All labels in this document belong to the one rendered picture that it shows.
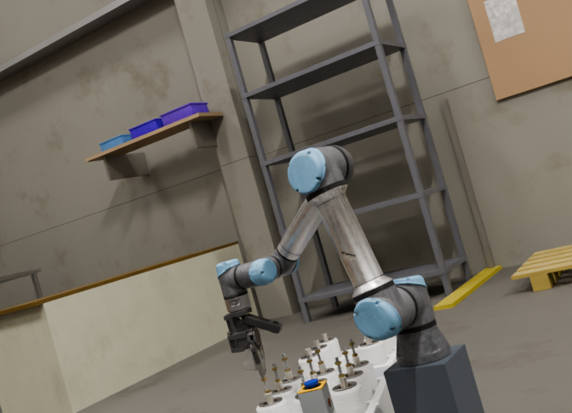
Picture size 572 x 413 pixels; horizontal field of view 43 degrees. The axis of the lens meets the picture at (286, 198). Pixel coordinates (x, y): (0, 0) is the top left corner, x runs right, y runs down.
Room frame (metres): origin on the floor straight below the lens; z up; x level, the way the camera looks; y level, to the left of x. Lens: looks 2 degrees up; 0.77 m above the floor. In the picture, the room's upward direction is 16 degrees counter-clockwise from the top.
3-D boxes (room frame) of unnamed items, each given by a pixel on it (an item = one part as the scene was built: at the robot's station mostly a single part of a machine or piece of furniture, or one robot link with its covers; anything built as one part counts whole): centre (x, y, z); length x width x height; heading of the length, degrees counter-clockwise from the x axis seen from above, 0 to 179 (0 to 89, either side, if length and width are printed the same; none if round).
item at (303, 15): (5.16, -0.50, 1.10); 1.15 x 0.48 x 2.20; 58
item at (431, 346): (1.99, -0.25, 0.35); 0.15 x 0.15 x 0.10
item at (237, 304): (2.18, 0.23, 0.56); 0.08 x 0.08 x 0.05
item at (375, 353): (2.64, -0.15, 0.16); 0.10 x 0.10 x 0.18
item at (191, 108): (5.96, 0.62, 1.83); 0.35 x 0.24 x 0.11; 58
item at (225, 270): (2.18, 0.22, 0.64); 0.09 x 0.08 x 0.11; 53
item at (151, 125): (6.17, 0.95, 1.83); 0.33 x 0.23 x 0.11; 58
